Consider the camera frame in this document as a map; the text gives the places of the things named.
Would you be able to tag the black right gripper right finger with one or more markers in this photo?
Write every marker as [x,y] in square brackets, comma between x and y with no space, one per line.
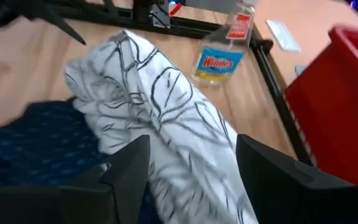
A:
[306,205]

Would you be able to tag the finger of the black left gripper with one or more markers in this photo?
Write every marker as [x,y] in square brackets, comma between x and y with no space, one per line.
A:
[61,26]

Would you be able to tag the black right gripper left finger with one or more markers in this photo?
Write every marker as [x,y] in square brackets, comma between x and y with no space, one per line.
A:
[57,205]

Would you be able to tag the navy patterned garment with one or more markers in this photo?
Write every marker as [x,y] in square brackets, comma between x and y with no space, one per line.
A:
[42,143]

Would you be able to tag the white leaf print garment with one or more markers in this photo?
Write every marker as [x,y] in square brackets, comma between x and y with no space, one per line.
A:
[154,102]

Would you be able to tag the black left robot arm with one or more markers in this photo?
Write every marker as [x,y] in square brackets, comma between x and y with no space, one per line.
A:
[143,9]

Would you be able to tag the large red plastic laundry bin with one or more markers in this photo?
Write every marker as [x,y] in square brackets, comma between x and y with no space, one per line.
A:
[337,109]

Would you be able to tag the Windex spray bottle red trigger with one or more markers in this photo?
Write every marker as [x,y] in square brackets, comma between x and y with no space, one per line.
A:
[217,62]

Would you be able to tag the beige side table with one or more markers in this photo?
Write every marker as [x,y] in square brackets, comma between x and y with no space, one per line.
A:
[315,18]

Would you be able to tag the black aluminium table frame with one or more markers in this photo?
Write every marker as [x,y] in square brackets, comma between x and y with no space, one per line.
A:
[272,84]

